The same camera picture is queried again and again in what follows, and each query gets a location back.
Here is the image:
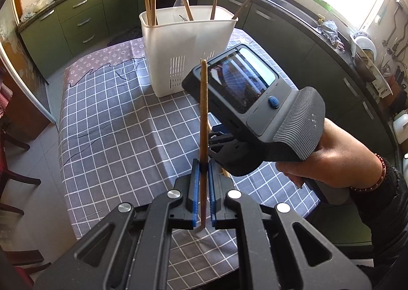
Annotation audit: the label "dark wooden chair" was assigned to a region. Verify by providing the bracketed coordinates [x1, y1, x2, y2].
[0, 248, 52, 278]
[0, 127, 42, 214]

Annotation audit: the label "person's right forearm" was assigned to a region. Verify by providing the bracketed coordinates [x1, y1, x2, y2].
[349, 158, 408, 265]

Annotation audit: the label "white plastic utensil holder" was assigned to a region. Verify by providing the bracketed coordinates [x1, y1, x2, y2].
[138, 5, 239, 98]

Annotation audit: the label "lilac patterned cloth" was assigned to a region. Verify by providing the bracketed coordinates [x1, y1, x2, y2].
[64, 28, 256, 87]

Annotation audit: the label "red checked cloth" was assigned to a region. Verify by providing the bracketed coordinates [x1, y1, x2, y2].
[0, 67, 13, 118]

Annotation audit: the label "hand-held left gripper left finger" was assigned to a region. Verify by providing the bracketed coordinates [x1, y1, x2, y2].
[34, 158, 205, 290]

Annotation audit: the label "crumpled dish rag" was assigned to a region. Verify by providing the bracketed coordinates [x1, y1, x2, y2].
[319, 20, 345, 51]

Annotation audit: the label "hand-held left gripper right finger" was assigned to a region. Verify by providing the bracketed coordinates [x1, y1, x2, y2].
[207, 159, 373, 290]

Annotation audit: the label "grey checked tablecloth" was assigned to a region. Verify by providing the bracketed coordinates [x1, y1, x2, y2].
[57, 29, 321, 284]

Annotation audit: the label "white round pot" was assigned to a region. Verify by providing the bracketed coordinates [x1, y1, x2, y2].
[351, 32, 378, 68]

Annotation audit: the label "clear plastic bags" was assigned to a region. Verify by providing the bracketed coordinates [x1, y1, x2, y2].
[21, 0, 55, 21]

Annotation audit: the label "beaded bracelet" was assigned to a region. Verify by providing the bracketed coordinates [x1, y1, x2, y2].
[349, 153, 387, 192]

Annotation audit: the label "person's right hand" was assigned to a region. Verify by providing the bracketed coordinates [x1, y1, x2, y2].
[276, 118, 385, 189]

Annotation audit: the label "green kitchen cabinets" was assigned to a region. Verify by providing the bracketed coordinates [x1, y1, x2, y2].
[17, 0, 399, 169]

